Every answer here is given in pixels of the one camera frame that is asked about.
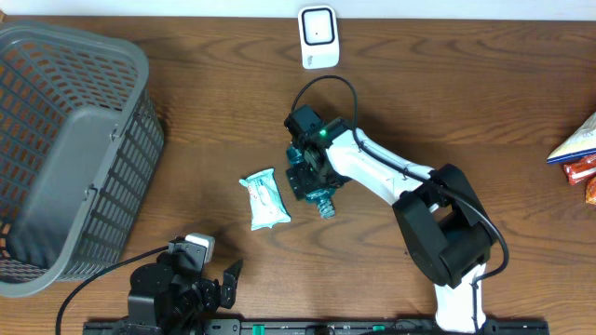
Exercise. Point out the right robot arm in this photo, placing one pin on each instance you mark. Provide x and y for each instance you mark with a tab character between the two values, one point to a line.
440	217

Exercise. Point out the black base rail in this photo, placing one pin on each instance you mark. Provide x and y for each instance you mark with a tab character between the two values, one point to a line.
230	326

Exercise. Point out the orange snack packet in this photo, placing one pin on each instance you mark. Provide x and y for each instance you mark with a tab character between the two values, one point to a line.
590	194

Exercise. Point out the red chocolate bar wrapper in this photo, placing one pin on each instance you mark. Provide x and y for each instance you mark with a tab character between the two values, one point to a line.
580	170

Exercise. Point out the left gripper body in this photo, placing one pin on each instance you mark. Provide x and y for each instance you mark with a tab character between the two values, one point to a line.
205	295

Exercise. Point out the yellow snack bag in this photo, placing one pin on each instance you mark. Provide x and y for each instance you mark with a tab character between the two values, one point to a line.
578	145

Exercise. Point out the teal mouthwash bottle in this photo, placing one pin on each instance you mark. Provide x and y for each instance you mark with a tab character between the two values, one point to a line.
305	184

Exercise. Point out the light blue wet wipes pack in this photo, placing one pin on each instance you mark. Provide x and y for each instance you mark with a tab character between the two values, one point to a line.
267	208

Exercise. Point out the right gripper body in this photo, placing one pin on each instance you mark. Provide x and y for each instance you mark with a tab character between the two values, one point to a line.
305	179

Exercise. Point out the grey plastic shopping basket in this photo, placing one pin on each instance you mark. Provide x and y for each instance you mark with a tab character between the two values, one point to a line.
80	142

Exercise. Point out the white barcode scanner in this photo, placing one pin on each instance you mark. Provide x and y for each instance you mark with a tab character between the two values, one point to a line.
319	37

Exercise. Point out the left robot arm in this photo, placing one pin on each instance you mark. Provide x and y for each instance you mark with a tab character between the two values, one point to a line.
170	295

